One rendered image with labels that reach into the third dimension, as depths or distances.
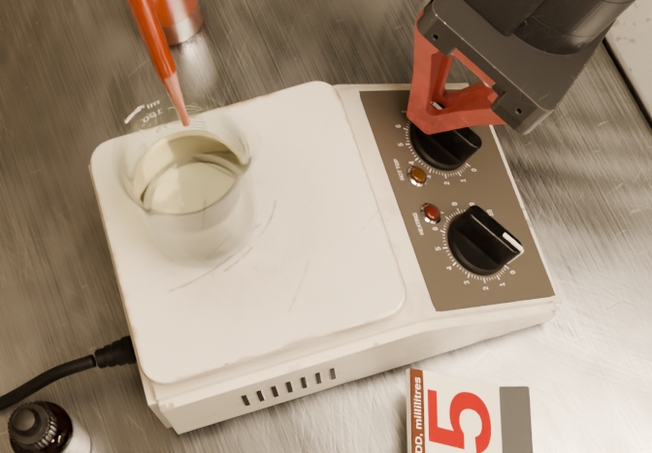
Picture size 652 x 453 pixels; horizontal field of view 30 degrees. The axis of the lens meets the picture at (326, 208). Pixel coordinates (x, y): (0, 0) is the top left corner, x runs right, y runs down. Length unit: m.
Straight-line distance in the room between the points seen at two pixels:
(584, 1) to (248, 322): 0.19
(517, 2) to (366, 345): 0.17
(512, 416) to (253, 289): 0.15
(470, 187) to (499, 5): 0.13
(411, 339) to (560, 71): 0.14
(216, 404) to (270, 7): 0.24
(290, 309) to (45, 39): 0.25
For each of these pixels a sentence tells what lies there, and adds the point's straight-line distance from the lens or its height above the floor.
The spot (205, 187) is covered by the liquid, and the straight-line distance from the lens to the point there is 0.51.
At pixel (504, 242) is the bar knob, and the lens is 0.57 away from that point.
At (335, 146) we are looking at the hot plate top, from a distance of 0.55.
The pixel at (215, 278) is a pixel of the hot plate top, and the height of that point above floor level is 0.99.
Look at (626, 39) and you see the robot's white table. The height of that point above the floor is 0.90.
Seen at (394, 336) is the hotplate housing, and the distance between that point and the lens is 0.55.
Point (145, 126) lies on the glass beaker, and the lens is 0.50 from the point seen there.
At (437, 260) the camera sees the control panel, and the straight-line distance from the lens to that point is 0.56.
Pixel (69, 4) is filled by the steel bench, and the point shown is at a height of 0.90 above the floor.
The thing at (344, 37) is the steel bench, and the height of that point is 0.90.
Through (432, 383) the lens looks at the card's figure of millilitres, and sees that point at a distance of 0.58.
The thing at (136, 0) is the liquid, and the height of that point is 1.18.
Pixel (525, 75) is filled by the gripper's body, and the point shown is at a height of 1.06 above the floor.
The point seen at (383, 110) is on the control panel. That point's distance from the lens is 0.59.
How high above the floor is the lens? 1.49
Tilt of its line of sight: 69 degrees down
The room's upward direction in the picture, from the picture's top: 6 degrees counter-clockwise
